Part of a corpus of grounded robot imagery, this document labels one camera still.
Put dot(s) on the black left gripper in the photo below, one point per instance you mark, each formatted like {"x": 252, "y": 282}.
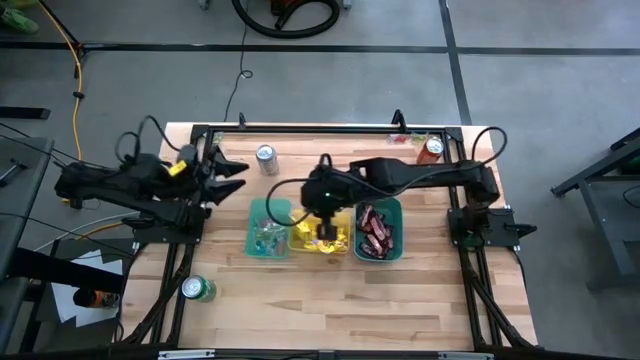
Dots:
{"x": 202, "y": 175}

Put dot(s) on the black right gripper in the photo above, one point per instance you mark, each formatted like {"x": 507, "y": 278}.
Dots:
{"x": 325, "y": 200}

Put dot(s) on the clear gummy candy pack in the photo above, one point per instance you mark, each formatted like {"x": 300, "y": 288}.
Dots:
{"x": 282, "y": 247}
{"x": 278, "y": 230}
{"x": 217, "y": 139}
{"x": 257, "y": 238}
{"x": 259, "y": 250}

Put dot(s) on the silver soda can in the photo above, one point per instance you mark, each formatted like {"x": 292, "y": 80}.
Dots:
{"x": 267, "y": 160}

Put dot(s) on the dark green plastic bin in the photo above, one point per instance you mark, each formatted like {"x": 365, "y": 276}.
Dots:
{"x": 397, "y": 225}

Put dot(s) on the green gummy candy pack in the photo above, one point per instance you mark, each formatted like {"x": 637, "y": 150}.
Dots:
{"x": 419, "y": 138}

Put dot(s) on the red soda can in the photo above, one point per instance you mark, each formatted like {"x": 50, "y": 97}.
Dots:
{"x": 431, "y": 149}

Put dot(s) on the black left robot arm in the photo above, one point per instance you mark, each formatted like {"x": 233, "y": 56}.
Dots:
{"x": 100, "y": 182}

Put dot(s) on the yellow translucent bin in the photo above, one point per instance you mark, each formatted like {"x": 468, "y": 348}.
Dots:
{"x": 295, "y": 248}

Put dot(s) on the light teal translucent bin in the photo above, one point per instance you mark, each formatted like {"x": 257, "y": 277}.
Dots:
{"x": 255, "y": 205}

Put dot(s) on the yellow tape tag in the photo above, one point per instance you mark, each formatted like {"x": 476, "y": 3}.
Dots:
{"x": 178, "y": 168}

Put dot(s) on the green soda can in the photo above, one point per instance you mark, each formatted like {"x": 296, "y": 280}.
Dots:
{"x": 197, "y": 289}

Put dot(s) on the orange black bottle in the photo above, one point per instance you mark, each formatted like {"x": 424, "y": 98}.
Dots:
{"x": 97, "y": 299}

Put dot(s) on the long black beam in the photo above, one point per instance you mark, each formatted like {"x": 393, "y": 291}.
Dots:
{"x": 60, "y": 270}

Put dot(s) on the grey side table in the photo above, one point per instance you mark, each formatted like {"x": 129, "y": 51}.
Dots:
{"x": 25, "y": 210}

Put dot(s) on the white paper sheet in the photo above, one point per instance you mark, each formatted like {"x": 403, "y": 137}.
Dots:
{"x": 65, "y": 305}

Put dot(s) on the short black floor bar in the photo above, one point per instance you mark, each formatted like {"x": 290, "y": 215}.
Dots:
{"x": 25, "y": 113}

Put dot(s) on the grey hand tool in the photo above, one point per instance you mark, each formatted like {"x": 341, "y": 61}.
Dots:
{"x": 12, "y": 167}

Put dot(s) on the neon green shoe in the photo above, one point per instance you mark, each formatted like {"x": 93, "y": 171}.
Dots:
{"x": 17, "y": 22}

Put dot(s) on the black metal stand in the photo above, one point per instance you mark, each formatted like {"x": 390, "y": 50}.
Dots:
{"x": 605, "y": 230}

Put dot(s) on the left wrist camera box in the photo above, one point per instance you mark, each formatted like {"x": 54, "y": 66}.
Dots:
{"x": 188, "y": 153}

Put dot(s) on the black frame bracket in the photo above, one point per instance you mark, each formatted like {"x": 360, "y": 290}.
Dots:
{"x": 398, "y": 122}
{"x": 242, "y": 122}

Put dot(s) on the black metal table frame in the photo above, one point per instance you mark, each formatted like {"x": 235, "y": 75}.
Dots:
{"x": 325, "y": 129}

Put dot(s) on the silver frame bracket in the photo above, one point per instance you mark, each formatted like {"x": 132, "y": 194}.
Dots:
{"x": 185, "y": 354}
{"x": 465, "y": 356}

